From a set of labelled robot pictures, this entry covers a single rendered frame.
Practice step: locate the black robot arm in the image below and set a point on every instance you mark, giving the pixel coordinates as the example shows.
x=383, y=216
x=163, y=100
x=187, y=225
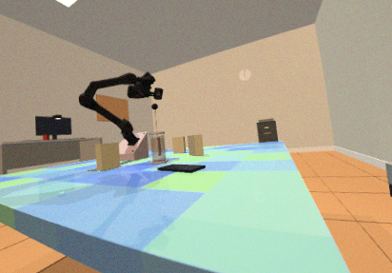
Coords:
x=86, y=100

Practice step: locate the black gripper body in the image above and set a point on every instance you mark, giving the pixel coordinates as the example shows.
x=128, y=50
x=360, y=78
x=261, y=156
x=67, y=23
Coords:
x=145, y=90

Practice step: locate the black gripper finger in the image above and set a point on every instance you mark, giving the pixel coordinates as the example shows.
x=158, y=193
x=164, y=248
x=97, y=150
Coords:
x=158, y=94
x=136, y=93

